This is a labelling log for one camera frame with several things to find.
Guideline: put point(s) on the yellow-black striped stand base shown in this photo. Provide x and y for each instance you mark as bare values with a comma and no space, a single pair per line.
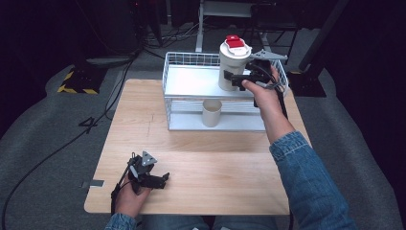
81,81

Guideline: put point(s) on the person's right hand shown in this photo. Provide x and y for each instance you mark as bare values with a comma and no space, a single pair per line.
266,94

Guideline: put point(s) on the black metal chair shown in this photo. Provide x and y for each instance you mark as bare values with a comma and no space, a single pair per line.
274,22

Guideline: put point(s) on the person's left hand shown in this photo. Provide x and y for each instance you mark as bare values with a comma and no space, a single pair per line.
130,198

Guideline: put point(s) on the grey tape strip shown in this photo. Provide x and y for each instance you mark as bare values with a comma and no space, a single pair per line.
95,183

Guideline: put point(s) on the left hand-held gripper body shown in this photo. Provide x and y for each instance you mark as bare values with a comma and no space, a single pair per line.
140,172

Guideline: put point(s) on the dark slanted stand pole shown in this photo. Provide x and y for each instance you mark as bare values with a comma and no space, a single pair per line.
322,35

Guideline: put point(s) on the white desk frame leg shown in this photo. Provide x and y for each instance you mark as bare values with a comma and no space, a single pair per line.
199,28

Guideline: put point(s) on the white cup with red-flap lid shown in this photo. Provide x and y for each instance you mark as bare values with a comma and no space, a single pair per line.
233,60

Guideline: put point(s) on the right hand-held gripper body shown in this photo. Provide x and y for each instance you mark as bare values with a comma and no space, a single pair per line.
261,68

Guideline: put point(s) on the black stand base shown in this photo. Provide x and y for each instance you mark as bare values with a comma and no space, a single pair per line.
306,84

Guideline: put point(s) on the white paper cup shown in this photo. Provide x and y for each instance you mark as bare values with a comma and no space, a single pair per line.
211,113

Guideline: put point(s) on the grey flat stand base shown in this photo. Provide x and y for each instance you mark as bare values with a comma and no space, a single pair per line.
110,60

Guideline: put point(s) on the person's right leg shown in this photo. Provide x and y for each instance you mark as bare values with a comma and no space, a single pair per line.
244,223

